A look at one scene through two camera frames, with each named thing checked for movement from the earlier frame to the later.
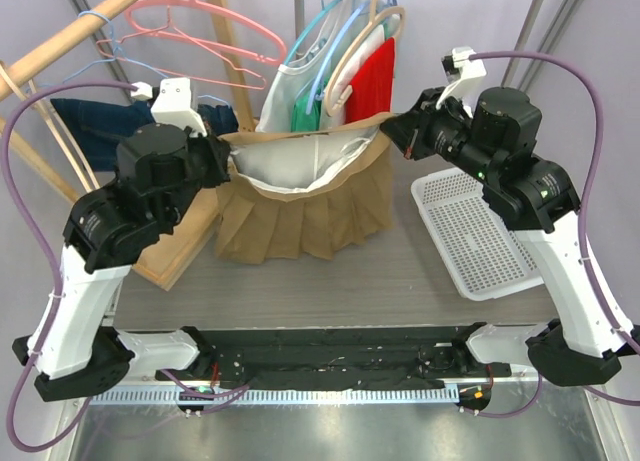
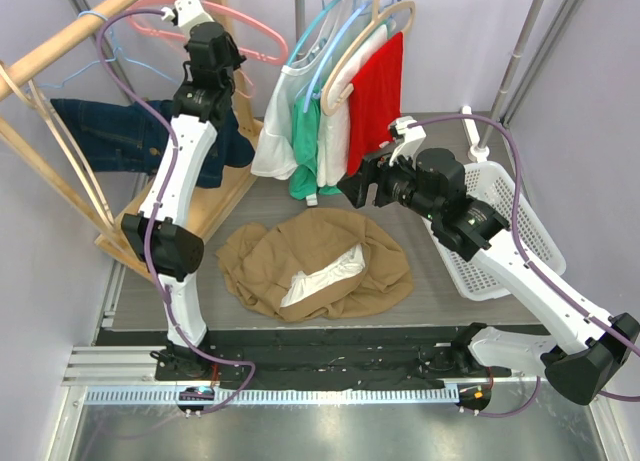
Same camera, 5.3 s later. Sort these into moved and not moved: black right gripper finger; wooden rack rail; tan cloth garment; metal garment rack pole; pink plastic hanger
Moved: black right gripper finger; tan cloth garment
Not moved: pink plastic hanger; wooden rack rail; metal garment rack pole
